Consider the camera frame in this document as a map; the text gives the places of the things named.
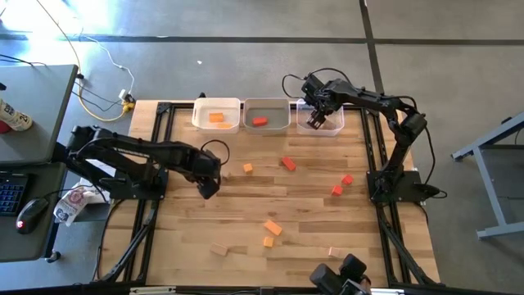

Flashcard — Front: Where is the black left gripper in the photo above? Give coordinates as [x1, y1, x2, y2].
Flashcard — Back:
[188, 146, 224, 201]

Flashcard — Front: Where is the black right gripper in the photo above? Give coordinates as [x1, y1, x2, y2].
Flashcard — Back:
[306, 88, 344, 131]

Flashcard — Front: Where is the clear plastic bin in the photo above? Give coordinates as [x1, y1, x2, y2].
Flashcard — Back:
[295, 98, 346, 137]

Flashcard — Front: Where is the grey plastic bin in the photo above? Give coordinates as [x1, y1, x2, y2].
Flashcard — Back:
[242, 97, 292, 135]

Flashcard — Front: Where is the white plastic bin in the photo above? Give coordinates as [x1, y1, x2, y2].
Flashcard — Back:
[191, 97, 242, 135]

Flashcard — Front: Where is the white snack bag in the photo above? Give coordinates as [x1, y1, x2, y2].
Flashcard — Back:
[52, 186, 96, 227]

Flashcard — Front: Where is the black boxy device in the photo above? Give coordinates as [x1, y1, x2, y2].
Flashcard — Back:
[309, 252, 372, 295]

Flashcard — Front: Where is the black computer mouse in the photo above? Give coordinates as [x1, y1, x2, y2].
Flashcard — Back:
[15, 197, 49, 235]

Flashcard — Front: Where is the dark grey desk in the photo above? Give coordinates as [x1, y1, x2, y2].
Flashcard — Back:
[0, 161, 69, 263]

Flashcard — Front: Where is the black keyboard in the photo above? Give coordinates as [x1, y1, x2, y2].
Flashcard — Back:
[0, 171, 29, 217]

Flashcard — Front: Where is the white printed can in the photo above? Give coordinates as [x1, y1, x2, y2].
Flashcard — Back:
[0, 98, 34, 133]

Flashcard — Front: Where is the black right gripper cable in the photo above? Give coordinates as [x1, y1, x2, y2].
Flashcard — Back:
[281, 67, 353, 99]

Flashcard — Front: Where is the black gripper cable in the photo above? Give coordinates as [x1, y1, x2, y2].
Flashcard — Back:
[199, 138, 231, 167]
[281, 67, 353, 99]

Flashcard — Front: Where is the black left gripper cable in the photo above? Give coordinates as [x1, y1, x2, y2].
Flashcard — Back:
[199, 138, 231, 167]

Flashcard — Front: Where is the black aluminium table frame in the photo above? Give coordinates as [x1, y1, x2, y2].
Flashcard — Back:
[94, 100, 442, 295]

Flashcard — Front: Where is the black right arm base cable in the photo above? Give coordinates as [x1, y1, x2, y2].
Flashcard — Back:
[421, 122, 448, 200]

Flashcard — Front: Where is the white floor cable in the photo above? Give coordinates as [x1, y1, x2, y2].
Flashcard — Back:
[80, 34, 137, 99]

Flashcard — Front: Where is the black floor cable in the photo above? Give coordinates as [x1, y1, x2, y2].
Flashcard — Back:
[71, 73, 124, 114]

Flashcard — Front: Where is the yellow floor cable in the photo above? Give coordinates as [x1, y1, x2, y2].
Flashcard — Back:
[35, 0, 137, 123]

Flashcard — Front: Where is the grey metal table frame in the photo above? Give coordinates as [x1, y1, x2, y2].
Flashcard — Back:
[451, 110, 524, 241]

